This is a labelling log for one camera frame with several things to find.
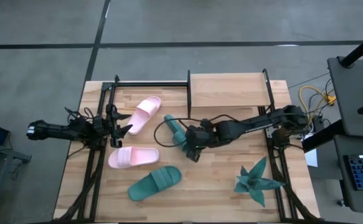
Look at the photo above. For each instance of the grey keyboard tray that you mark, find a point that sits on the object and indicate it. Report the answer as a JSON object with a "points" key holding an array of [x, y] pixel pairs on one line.
{"points": [[355, 199]]}

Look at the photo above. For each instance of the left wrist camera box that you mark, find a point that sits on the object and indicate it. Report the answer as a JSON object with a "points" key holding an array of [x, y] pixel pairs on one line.
{"points": [[98, 124]]}

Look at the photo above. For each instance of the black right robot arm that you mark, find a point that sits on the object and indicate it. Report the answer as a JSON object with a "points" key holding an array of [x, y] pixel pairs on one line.
{"points": [[256, 124]]}

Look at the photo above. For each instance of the pink rubber slide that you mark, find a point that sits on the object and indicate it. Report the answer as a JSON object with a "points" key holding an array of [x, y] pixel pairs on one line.
{"points": [[144, 155], [144, 113]]}

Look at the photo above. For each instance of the black pole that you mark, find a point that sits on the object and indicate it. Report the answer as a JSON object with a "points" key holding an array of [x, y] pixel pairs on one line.
{"points": [[360, 49]]}

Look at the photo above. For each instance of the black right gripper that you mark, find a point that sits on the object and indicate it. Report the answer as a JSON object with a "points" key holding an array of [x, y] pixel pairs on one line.
{"points": [[210, 135]]}

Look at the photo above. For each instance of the grey desk top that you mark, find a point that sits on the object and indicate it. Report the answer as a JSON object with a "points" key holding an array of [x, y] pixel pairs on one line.
{"points": [[352, 93]]}

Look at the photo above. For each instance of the teal artificial succulent plant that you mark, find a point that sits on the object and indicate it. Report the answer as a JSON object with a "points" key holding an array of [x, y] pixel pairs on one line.
{"points": [[256, 183]]}

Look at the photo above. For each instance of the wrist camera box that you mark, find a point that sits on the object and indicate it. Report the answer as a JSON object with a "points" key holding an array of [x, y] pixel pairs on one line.
{"points": [[195, 136], [98, 124]]}

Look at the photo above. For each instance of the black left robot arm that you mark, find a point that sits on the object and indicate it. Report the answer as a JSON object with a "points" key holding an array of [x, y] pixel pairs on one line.
{"points": [[53, 130]]}

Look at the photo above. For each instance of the white paper sheet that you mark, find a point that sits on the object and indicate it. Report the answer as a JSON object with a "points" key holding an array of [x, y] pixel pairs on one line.
{"points": [[311, 158]]}

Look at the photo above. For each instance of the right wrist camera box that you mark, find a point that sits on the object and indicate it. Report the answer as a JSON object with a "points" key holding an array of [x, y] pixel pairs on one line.
{"points": [[195, 136]]}

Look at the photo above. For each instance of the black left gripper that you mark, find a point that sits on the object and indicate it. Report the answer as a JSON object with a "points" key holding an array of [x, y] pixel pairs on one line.
{"points": [[110, 124]]}

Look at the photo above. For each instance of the green rubber slide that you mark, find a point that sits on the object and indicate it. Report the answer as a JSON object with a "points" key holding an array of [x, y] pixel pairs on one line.
{"points": [[173, 127], [156, 183]]}

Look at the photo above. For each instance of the black support beam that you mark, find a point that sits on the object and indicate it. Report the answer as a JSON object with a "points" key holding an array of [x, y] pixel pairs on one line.
{"points": [[322, 135]]}

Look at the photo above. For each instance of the black aluminium rig frame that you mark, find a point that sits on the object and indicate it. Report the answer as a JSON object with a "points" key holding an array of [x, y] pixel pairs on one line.
{"points": [[150, 84]]}

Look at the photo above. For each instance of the grey side table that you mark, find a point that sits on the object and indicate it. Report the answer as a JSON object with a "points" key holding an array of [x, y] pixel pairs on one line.
{"points": [[3, 151]]}

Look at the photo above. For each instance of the wooden shelf with black frame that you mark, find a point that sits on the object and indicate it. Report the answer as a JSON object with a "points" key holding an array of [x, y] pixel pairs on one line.
{"points": [[231, 90]]}

